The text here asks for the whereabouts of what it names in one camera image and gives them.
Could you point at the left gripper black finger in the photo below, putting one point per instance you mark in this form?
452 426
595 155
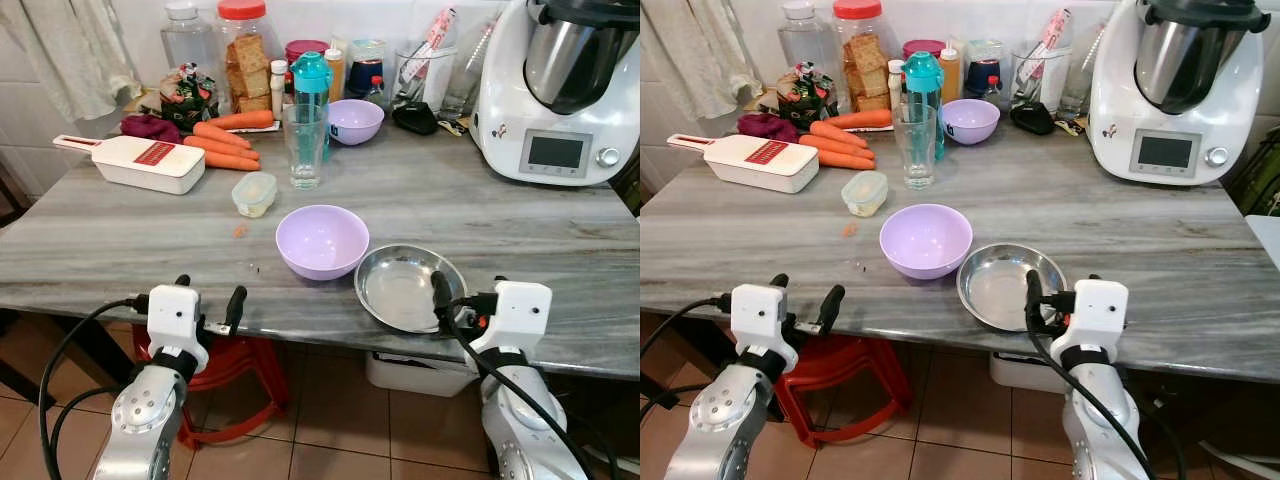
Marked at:
182 281
236 305
778 280
830 305

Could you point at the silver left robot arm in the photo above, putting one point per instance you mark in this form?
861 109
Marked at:
140 420
715 420

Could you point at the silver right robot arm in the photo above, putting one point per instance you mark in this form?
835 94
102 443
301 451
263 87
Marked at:
1095 420
520 420

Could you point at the round stainless steel plate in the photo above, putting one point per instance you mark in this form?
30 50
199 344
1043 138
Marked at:
995 288
395 290

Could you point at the red plastic stool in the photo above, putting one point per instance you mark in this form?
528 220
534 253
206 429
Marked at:
245 380
850 375

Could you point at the white plastic bin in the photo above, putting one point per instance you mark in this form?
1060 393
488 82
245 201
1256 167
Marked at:
415 375
1025 372

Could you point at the large lilac plastic bowl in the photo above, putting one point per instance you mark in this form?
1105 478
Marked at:
926 240
322 240

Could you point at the small clear lidded container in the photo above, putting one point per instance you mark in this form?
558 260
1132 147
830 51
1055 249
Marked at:
864 194
254 195

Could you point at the white grater with red blade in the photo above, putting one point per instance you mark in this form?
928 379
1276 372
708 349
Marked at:
745 162
130 163

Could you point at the orange carrot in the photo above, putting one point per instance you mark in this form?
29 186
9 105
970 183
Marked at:
245 119
222 134
848 160
838 133
832 147
862 118
232 161
215 148

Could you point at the maroon cloth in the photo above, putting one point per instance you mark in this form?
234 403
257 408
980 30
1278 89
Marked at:
150 128
768 127

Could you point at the clear drinking glass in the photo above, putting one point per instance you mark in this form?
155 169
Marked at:
915 155
304 155

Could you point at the white food processor appliance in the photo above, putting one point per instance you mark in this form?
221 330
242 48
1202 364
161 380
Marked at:
500 110
1115 110

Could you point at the small black pouch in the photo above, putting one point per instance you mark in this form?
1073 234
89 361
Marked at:
1031 118
414 118

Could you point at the colourful snack bag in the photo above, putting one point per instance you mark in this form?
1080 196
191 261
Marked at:
188 98
806 97

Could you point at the small lilac plastic bowl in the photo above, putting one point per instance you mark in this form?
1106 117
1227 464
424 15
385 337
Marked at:
355 120
970 120

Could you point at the clear plastic utensil container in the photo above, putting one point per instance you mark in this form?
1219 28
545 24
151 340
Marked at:
435 85
1050 85

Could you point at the small red-capped bottle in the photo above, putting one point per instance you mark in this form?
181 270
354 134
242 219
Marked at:
993 90
377 92

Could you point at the empty clear glass jar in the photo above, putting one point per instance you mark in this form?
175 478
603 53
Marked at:
468 70
1080 70

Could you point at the small white bottle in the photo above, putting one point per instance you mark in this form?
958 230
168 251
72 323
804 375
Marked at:
895 85
278 90

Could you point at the red-lidded cracker jar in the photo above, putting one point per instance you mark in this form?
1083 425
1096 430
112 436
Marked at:
248 65
864 65

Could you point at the orange condiment bottle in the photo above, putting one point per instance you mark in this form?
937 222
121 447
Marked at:
336 72
950 72

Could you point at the teal water bottle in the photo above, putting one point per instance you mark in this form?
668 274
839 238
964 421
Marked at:
311 80
922 80

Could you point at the glass jar with blue contents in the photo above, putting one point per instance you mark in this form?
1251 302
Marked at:
365 62
982 60

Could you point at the clear plastic bottle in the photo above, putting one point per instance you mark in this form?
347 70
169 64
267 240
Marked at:
188 42
805 42

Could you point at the hanging grey towel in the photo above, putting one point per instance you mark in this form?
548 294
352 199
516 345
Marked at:
700 50
70 50

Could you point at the red and white packet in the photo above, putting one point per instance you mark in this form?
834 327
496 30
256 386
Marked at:
1052 35
437 35

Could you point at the dark red lidded jar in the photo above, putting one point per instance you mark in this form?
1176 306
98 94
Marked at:
300 47
918 45

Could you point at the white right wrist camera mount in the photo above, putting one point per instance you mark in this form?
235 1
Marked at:
1102 308
525 310

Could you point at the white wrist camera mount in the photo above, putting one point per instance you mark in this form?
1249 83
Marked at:
172 312
525 310
756 312
1102 308

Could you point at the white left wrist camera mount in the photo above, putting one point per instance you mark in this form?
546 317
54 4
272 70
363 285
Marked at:
172 312
756 312

